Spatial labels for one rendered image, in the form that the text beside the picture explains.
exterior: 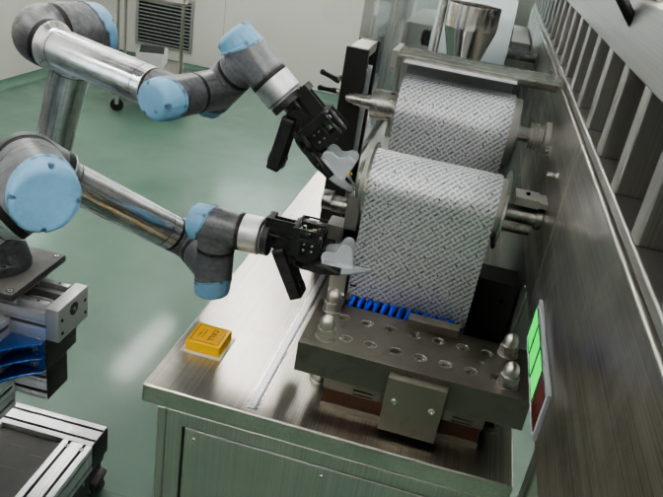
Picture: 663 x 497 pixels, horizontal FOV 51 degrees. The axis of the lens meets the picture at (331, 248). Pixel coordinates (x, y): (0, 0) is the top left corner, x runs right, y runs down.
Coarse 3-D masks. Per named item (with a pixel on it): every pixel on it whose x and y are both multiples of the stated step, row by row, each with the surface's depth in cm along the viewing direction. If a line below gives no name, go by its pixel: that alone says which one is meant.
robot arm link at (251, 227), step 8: (248, 216) 133; (256, 216) 134; (248, 224) 132; (256, 224) 132; (240, 232) 132; (248, 232) 132; (256, 232) 131; (240, 240) 132; (248, 240) 132; (256, 240) 131; (240, 248) 134; (248, 248) 133; (256, 248) 132
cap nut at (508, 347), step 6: (510, 336) 123; (516, 336) 123; (504, 342) 124; (510, 342) 123; (516, 342) 123; (498, 348) 126; (504, 348) 123; (510, 348) 123; (516, 348) 123; (498, 354) 125; (504, 354) 124; (510, 354) 123; (516, 354) 124
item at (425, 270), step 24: (360, 240) 130; (384, 240) 129; (408, 240) 128; (432, 240) 127; (456, 240) 126; (360, 264) 132; (384, 264) 131; (408, 264) 130; (432, 264) 129; (456, 264) 128; (480, 264) 127; (360, 288) 134; (384, 288) 133; (408, 288) 132; (432, 288) 131; (456, 288) 130; (432, 312) 133; (456, 312) 132
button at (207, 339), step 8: (200, 328) 136; (208, 328) 137; (216, 328) 137; (224, 328) 138; (192, 336) 134; (200, 336) 134; (208, 336) 134; (216, 336) 135; (224, 336) 135; (192, 344) 133; (200, 344) 132; (208, 344) 132; (216, 344) 132; (224, 344) 134; (200, 352) 133; (208, 352) 132; (216, 352) 132
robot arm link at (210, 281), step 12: (192, 252) 141; (204, 252) 135; (192, 264) 140; (204, 264) 136; (216, 264) 136; (228, 264) 138; (204, 276) 137; (216, 276) 137; (228, 276) 139; (204, 288) 139; (216, 288) 139; (228, 288) 141
